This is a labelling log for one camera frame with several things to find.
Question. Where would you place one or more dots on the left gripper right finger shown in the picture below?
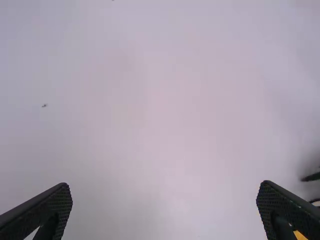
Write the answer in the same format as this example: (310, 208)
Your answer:
(280, 202)

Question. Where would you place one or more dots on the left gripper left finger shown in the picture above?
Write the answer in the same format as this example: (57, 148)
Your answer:
(37, 215)

